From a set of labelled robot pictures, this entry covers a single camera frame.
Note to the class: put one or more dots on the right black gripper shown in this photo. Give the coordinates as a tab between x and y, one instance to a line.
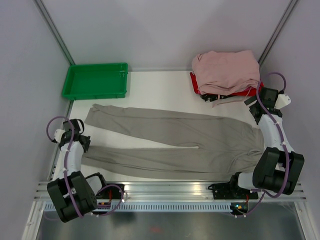
250	100

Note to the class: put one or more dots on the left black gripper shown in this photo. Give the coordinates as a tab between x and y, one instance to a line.
86	145

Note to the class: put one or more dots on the grey trousers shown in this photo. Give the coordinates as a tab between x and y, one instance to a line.
196	146

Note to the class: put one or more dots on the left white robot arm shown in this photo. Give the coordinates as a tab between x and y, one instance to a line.
72	194

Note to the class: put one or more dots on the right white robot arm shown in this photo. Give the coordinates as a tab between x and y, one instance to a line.
279	167

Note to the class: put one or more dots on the pink folded trousers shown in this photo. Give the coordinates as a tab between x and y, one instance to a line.
225	73

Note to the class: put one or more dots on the red folded garment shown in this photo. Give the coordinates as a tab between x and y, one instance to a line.
249	92

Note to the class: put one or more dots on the dark patterned folded garment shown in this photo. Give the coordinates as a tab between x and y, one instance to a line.
214	97

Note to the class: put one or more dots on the green plastic tray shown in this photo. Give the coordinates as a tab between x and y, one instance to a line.
96	81

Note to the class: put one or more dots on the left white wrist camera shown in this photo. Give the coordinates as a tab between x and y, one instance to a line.
58	135

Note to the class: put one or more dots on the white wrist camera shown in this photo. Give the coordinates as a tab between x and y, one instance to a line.
58	135
282	101

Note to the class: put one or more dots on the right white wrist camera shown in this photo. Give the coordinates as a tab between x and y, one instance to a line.
282	101

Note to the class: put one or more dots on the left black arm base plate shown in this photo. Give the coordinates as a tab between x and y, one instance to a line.
111	191

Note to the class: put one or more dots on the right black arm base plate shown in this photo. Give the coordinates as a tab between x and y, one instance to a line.
230	191

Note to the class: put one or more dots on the right aluminium frame post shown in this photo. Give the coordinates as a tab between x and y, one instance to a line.
278	30

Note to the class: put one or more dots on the aluminium frame post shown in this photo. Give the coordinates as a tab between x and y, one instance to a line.
54	31
278	30

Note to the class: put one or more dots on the aluminium mounting rail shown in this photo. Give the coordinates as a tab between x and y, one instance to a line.
183	191

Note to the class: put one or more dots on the slotted grey cable duct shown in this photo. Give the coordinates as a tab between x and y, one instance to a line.
224	207

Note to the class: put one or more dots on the left aluminium frame post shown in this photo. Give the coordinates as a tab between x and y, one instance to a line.
54	31

